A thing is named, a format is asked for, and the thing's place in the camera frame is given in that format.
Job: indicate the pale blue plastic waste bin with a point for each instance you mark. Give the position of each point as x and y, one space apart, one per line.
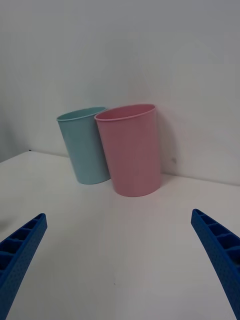
81 147

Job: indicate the pink plastic waste bin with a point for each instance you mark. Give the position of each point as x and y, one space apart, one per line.
132 155

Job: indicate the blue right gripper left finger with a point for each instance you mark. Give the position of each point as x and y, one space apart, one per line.
23 252

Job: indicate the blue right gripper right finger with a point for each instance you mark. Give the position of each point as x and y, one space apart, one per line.
220 252

